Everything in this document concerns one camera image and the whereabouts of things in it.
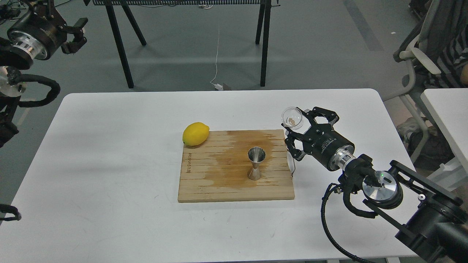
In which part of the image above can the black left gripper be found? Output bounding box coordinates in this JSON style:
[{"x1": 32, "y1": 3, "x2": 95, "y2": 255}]
[{"x1": 7, "y1": 0, "x2": 88, "y2": 60}]

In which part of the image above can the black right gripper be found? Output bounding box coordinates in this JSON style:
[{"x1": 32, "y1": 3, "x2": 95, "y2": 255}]
[{"x1": 284, "y1": 107, "x2": 355, "y2": 171}]

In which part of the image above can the clear glass cup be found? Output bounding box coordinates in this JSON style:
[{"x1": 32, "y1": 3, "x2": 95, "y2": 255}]
[{"x1": 282, "y1": 107, "x2": 306, "y2": 130}]

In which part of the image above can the steel double jigger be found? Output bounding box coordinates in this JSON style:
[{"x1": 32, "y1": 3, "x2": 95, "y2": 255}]
[{"x1": 248, "y1": 146, "x2": 266, "y2": 181}]

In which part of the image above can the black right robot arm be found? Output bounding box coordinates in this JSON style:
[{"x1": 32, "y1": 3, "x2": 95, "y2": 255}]
[{"x1": 282, "y1": 107, "x2": 468, "y2": 263}]

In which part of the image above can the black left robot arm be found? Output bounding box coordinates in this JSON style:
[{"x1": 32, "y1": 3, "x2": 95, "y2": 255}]
[{"x1": 0, "y1": 0, "x2": 88, "y2": 146}]

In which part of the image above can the white grey office chair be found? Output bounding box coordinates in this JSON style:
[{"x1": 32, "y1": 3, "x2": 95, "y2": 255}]
[{"x1": 393, "y1": 21, "x2": 453, "y2": 171}]

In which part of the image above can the wooden cutting board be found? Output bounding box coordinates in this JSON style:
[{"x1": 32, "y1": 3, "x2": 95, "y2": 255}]
[{"x1": 178, "y1": 129, "x2": 295, "y2": 203}]

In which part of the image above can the yellow lemon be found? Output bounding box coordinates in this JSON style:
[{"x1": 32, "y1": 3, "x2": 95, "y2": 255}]
[{"x1": 182, "y1": 122, "x2": 210, "y2": 146}]

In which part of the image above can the person in striped shirt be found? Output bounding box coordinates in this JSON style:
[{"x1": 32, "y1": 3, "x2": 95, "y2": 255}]
[{"x1": 418, "y1": 0, "x2": 467, "y2": 89}]

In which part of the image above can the white cable with plug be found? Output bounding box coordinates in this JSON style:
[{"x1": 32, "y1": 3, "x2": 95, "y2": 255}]
[{"x1": 210, "y1": 28, "x2": 224, "y2": 91}]

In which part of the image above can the black metal table frame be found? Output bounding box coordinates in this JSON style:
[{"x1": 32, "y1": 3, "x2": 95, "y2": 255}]
[{"x1": 84, "y1": 0, "x2": 280, "y2": 89}]

